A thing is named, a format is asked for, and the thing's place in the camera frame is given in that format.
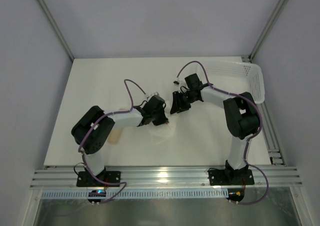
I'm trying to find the white slotted cable duct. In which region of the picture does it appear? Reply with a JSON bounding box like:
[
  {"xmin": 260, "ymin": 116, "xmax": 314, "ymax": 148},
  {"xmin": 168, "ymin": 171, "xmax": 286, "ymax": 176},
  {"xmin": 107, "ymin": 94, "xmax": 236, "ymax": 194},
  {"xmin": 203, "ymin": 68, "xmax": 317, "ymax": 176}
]
[{"xmin": 41, "ymin": 188, "xmax": 229, "ymax": 200}]

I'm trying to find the beige utensil case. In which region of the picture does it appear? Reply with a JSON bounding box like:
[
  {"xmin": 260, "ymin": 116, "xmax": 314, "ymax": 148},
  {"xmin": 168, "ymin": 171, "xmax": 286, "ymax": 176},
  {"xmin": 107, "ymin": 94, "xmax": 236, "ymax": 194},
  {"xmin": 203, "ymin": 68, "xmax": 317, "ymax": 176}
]
[{"xmin": 107, "ymin": 122, "xmax": 123, "ymax": 145}]

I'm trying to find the white plastic basket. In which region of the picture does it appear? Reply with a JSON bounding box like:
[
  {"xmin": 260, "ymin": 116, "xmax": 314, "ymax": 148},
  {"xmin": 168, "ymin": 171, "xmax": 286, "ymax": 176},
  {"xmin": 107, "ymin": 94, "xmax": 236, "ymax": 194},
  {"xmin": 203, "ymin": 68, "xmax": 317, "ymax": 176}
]
[{"xmin": 202, "ymin": 60, "xmax": 265, "ymax": 104}]

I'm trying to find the aluminium frame post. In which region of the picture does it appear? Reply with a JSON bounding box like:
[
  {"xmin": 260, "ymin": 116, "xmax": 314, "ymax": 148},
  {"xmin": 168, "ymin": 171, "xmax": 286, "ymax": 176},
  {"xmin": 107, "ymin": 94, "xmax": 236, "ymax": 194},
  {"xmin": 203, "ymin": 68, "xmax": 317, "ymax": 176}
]
[
  {"xmin": 36, "ymin": 0, "xmax": 75, "ymax": 62},
  {"xmin": 248, "ymin": 0, "xmax": 289, "ymax": 63}
]

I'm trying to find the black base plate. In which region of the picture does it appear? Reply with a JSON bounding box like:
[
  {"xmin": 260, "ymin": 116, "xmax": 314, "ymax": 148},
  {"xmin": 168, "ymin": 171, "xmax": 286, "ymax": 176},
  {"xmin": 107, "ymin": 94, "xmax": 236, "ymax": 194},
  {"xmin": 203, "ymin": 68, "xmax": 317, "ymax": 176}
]
[
  {"xmin": 207, "ymin": 168, "xmax": 255, "ymax": 186},
  {"xmin": 76, "ymin": 170, "xmax": 121, "ymax": 187}
]

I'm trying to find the aluminium mounting rail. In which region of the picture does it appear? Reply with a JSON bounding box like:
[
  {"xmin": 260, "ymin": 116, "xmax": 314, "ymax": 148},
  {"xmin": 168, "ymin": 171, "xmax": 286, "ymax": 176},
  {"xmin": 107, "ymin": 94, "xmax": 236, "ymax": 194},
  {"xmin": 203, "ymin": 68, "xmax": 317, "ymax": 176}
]
[{"xmin": 30, "ymin": 165, "xmax": 303, "ymax": 189}]

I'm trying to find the white paper napkin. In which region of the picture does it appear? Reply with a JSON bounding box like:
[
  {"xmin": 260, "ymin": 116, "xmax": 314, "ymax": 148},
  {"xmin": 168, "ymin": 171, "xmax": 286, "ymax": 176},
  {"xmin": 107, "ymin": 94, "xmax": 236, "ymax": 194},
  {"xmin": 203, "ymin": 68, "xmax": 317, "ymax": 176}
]
[{"xmin": 147, "ymin": 114, "xmax": 179, "ymax": 144}]

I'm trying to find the right aluminium frame post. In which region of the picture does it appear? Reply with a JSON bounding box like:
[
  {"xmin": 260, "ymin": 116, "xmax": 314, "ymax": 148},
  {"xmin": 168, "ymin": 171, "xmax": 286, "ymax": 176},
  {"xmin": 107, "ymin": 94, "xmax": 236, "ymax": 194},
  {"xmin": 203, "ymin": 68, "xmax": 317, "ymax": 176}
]
[{"xmin": 248, "ymin": 0, "xmax": 289, "ymax": 63}]

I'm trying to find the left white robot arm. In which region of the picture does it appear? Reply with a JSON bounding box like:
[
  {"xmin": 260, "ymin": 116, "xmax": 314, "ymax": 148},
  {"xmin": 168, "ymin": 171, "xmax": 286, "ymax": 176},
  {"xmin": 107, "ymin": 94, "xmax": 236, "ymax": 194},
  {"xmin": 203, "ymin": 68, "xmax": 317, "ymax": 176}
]
[{"xmin": 71, "ymin": 95, "xmax": 169, "ymax": 187}]

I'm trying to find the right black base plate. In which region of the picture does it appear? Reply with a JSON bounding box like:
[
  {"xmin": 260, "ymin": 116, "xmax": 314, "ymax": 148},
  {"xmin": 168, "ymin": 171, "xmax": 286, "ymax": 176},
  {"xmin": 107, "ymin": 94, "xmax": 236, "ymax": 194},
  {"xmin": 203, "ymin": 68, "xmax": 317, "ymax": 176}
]
[{"xmin": 207, "ymin": 168, "xmax": 255, "ymax": 186}]

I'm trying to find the left aluminium frame post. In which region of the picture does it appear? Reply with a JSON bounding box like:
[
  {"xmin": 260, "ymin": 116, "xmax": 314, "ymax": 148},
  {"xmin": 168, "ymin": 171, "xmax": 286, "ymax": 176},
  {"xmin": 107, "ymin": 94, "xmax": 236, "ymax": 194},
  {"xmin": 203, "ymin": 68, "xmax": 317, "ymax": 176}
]
[{"xmin": 36, "ymin": 0, "xmax": 75, "ymax": 62}]

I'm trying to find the right side aluminium rail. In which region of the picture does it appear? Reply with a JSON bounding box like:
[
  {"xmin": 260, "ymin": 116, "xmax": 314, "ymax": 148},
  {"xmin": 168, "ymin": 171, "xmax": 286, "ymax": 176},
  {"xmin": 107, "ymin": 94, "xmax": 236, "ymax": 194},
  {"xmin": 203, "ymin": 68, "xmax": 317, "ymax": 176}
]
[{"xmin": 258, "ymin": 102, "xmax": 287, "ymax": 167}]

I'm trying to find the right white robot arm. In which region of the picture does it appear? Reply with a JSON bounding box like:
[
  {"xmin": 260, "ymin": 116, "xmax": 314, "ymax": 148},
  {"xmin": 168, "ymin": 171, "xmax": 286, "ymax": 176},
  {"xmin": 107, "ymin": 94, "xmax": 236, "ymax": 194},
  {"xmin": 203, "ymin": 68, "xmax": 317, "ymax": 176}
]
[{"xmin": 170, "ymin": 73, "xmax": 262, "ymax": 186}]

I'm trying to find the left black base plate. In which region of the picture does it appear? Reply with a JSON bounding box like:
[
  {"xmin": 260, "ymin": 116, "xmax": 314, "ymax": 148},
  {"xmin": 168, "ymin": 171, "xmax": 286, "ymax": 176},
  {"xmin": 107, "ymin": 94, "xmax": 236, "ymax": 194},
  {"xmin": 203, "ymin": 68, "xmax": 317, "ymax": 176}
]
[{"xmin": 76, "ymin": 170, "xmax": 121, "ymax": 187}]

